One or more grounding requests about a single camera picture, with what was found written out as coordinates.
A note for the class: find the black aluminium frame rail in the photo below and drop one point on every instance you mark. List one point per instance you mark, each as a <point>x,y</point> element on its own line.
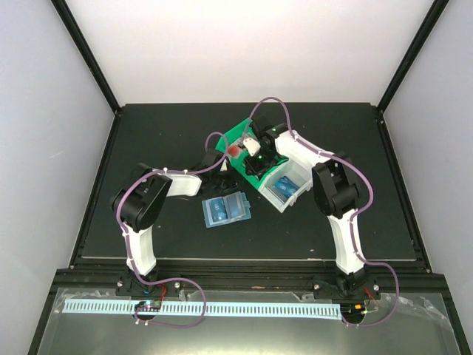
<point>245,275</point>

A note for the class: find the white plastic bin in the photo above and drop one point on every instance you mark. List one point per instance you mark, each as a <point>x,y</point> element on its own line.
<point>297,173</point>

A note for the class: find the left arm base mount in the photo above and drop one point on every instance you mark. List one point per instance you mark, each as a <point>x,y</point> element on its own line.
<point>148,288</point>

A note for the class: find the blue VIP card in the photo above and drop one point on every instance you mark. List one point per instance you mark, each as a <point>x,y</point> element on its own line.
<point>217,210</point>

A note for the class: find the right rear frame post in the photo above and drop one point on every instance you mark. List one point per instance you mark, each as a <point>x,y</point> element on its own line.
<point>416,45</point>

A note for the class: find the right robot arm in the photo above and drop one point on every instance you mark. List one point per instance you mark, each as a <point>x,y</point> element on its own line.
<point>336,192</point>

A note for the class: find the frame post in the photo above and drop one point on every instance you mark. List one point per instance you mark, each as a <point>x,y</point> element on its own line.
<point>416,45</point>
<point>77,36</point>

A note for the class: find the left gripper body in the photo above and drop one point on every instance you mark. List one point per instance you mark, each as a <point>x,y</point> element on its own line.
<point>225,184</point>

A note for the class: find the slotted white cable duct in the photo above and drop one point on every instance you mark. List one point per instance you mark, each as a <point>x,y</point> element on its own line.
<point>210,309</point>

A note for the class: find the red and white cards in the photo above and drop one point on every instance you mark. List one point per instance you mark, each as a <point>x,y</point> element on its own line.
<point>236,148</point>

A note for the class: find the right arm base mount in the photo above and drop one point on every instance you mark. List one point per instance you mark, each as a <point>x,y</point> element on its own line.
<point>344,287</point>

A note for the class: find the green plastic bin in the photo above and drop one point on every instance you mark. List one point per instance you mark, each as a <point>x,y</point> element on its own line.
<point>266,133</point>

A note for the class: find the light blue card holder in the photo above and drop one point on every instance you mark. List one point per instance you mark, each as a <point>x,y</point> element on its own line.
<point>238,208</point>

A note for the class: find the left rear frame post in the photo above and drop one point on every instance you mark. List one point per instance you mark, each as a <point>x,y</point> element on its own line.
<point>77,36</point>

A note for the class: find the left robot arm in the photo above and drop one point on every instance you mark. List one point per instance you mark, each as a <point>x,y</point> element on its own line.
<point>141,197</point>

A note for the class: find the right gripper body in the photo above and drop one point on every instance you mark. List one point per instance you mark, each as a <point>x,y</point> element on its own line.
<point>263,163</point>

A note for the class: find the blue cards stack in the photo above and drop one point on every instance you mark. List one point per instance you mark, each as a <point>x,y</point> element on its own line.
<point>285,186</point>

